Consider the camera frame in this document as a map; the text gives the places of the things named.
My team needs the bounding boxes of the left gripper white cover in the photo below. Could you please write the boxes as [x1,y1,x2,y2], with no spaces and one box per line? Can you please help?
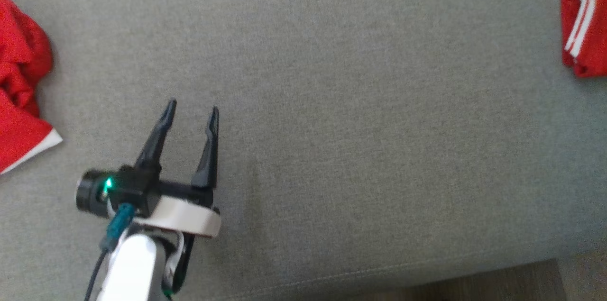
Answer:
[135,98,222,292]

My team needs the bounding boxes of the red basketball shorts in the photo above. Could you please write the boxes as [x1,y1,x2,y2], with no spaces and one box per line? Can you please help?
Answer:
[0,0,63,176]

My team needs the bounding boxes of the red white basketball jersey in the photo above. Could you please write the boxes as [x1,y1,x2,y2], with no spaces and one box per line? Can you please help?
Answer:
[561,0,607,78]

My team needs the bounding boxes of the grey sofa seat cushion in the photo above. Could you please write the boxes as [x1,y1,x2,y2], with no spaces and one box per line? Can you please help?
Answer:
[0,0,607,301]

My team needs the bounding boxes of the left black cable teal connector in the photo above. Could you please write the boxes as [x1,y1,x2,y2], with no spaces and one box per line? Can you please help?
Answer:
[85,204,136,301]

